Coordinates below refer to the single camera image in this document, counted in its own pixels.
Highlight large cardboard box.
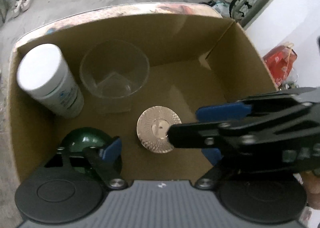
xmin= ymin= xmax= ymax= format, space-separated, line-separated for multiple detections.
xmin=7 ymin=13 xmax=279 ymax=186

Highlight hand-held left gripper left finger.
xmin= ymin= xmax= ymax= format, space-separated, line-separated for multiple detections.
xmin=44 ymin=137 xmax=128 ymax=190

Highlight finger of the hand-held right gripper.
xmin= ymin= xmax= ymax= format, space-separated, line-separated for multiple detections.
xmin=196 ymin=88 xmax=315 ymax=124
xmin=166 ymin=121 xmax=241 ymax=149

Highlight dark jar with gold lid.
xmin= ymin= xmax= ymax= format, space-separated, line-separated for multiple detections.
xmin=136 ymin=105 xmax=182 ymax=154

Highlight white plastic bag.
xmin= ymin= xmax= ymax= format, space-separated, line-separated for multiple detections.
xmin=212 ymin=0 xmax=230 ymax=16

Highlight white plastic bottle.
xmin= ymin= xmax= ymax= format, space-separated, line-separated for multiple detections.
xmin=16 ymin=43 xmax=85 ymax=119

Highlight red orange plastic bag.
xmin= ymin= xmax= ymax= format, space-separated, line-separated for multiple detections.
xmin=264 ymin=42 xmax=298 ymax=86

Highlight clear glass cup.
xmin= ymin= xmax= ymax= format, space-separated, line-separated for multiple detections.
xmin=79 ymin=39 xmax=150 ymax=114

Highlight round dark green jar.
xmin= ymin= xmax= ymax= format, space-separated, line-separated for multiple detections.
xmin=60 ymin=127 xmax=123 ymax=174

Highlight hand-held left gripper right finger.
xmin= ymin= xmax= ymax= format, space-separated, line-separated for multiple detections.
xmin=195 ymin=148 xmax=233 ymax=190

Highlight person's right hand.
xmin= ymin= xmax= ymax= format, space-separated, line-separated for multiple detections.
xmin=300 ymin=170 xmax=320 ymax=210

